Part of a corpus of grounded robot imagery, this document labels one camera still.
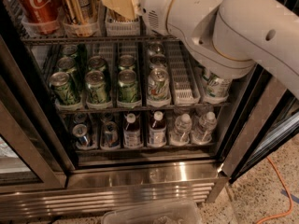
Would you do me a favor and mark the silver blue can left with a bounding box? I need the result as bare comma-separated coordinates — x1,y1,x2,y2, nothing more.
72,124,92,147

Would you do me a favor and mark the green can front middle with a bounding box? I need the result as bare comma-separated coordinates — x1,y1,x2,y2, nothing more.
85,70,110,104

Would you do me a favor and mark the white diet 7up can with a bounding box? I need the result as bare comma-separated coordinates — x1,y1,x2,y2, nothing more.
148,68,169,101

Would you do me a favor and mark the green can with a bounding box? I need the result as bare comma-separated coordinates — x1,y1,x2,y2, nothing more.
50,72,80,105
85,70,110,104
118,69,140,103

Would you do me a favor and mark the orange power cable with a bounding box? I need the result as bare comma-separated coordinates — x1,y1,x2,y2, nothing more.
255,156,295,224

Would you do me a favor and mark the green can second row middle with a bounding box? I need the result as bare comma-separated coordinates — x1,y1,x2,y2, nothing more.
87,56,110,78

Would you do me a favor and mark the clear water bottle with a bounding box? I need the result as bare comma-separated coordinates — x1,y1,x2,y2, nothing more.
170,113,192,146
192,112,217,145

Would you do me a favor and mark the clear plastic bin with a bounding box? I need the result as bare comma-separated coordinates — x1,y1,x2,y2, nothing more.
101,199,203,224

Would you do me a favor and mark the brown tea bottle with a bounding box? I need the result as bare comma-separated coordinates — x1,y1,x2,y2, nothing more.
148,111,166,147
123,113,141,148

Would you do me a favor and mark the green can second row left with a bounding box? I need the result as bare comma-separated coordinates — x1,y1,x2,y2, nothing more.
57,57,82,91

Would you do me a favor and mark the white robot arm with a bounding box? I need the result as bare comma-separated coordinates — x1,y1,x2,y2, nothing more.
101,0,299,98

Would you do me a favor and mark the white 7up can right front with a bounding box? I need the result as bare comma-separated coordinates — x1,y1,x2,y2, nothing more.
206,74,232,97

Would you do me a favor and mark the green can front left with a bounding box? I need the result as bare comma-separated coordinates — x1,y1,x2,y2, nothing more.
50,72,80,105

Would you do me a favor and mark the stainless steel fridge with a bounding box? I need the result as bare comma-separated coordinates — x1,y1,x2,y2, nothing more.
0,0,299,221

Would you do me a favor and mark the green can second row right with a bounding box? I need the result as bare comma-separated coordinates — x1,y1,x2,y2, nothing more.
118,54,135,71

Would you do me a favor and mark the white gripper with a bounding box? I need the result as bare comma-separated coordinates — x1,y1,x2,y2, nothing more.
101,0,173,35

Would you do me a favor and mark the clear water bottle left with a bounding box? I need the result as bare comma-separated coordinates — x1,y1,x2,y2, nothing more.
170,113,192,146

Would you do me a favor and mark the brown tea bottle left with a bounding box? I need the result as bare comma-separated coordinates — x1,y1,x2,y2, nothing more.
123,113,141,148

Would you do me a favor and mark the gold orange soda can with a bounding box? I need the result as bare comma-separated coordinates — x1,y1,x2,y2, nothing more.
107,9,131,22

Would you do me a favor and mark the silver blue can right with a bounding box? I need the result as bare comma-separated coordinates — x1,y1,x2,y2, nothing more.
102,121,119,149

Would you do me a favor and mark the empty white shelf tray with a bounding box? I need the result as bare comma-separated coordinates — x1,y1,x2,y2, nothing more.
164,42,200,105

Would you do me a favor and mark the brown tea bottle right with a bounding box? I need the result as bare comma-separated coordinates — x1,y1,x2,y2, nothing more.
148,111,166,147

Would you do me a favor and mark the clear water bottle right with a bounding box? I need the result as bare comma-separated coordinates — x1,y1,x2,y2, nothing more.
192,112,217,145

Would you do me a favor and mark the silver blue can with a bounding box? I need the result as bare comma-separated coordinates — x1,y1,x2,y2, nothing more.
72,124,92,147
102,121,119,149

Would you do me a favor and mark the red Coca-Cola can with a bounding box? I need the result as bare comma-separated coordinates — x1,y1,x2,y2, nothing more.
18,0,59,35

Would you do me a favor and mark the gold soda can left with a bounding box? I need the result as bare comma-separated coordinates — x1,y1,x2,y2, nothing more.
63,0,97,37

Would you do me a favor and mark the green can second row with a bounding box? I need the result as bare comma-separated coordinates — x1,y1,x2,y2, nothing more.
87,56,110,78
118,54,135,71
57,57,82,91

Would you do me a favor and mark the green can front right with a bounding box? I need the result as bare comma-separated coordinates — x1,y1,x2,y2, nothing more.
118,69,140,103

